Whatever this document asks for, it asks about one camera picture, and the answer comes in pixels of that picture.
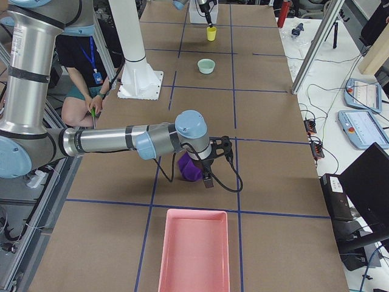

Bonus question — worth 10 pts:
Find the black computer box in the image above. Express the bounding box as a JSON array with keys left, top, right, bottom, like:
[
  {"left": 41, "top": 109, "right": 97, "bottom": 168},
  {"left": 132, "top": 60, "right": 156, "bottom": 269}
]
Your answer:
[{"left": 320, "top": 173, "right": 353, "bottom": 222}]

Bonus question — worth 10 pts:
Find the mint green bowl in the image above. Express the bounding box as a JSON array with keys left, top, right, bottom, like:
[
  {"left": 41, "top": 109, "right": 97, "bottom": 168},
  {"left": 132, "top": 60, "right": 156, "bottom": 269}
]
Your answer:
[{"left": 197, "top": 58, "right": 216, "bottom": 74}]

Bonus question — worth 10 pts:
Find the seated person black shirt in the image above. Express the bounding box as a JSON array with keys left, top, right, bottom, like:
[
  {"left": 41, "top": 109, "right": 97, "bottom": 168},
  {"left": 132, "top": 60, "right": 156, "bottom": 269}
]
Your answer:
[{"left": 55, "top": 34, "right": 110, "bottom": 128}]

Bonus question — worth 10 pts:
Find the red cylinder bottle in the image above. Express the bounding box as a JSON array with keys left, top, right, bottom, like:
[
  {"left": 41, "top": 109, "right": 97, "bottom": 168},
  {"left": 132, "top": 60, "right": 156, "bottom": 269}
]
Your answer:
[{"left": 277, "top": 0, "right": 291, "bottom": 28}]

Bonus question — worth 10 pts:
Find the translucent plastic storage box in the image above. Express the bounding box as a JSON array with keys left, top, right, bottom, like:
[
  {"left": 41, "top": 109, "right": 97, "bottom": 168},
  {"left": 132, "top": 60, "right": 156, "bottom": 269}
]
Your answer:
[{"left": 189, "top": 0, "right": 219, "bottom": 24}]

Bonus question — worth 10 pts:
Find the pink plastic bin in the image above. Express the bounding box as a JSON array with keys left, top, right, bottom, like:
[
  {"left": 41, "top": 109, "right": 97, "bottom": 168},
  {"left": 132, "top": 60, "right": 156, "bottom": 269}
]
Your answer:
[{"left": 158, "top": 209, "right": 230, "bottom": 291}]

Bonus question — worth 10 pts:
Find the aluminium frame post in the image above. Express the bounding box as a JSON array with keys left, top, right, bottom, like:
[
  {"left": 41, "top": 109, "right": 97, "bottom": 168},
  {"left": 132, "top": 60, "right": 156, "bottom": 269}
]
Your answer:
[{"left": 291, "top": 0, "right": 345, "bottom": 94}]

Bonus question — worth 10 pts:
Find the far blue teach pendant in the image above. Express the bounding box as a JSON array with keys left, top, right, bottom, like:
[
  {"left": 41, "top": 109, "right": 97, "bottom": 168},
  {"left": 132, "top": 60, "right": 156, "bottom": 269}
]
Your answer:
[{"left": 344, "top": 78, "right": 382, "bottom": 114}]

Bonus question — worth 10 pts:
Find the blue teach pendant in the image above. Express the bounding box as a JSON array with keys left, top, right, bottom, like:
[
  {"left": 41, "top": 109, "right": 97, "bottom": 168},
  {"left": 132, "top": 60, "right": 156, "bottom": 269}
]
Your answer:
[
  {"left": 337, "top": 109, "right": 388, "bottom": 150},
  {"left": 344, "top": 78, "right": 382, "bottom": 114}
]

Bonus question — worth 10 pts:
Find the purple crumpled cloth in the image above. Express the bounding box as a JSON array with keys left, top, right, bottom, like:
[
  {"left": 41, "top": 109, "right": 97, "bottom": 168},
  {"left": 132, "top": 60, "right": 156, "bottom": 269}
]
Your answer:
[{"left": 177, "top": 152, "right": 202, "bottom": 182}]

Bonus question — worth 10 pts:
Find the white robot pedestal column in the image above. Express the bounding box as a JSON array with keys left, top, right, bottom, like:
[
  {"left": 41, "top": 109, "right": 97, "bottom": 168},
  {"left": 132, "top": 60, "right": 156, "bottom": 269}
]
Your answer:
[{"left": 109, "top": 0, "right": 164, "bottom": 100}]

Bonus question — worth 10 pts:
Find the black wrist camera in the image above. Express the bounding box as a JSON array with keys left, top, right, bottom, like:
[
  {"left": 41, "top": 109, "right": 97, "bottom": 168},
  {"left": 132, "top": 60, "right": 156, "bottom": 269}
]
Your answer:
[{"left": 208, "top": 136, "right": 233, "bottom": 162}]

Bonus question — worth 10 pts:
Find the black usb hub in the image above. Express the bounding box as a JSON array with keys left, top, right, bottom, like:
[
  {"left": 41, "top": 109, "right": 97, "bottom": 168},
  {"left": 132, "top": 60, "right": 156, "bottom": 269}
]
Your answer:
[{"left": 303, "top": 119, "right": 317, "bottom": 136}]

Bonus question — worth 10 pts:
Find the near blue teach pendant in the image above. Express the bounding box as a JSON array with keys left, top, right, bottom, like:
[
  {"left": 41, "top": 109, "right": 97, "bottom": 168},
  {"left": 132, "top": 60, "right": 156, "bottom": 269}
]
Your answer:
[{"left": 337, "top": 109, "right": 388, "bottom": 150}]

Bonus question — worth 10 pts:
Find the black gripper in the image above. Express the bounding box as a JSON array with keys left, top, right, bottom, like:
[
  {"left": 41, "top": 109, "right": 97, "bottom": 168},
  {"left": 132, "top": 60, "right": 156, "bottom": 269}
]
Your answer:
[
  {"left": 199, "top": 159, "right": 214, "bottom": 189},
  {"left": 196, "top": 0, "right": 216, "bottom": 27}
]

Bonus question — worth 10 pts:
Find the black monitor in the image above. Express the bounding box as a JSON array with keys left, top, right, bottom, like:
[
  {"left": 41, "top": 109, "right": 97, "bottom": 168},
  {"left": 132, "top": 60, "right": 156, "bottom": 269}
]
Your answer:
[{"left": 339, "top": 143, "right": 389, "bottom": 231}]

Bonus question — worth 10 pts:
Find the yellow plastic cup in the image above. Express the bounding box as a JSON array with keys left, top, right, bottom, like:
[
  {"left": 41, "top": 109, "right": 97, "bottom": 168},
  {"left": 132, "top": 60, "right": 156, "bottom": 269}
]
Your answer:
[{"left": 206, "top": 26, "right": 217, "bottom": 41}]

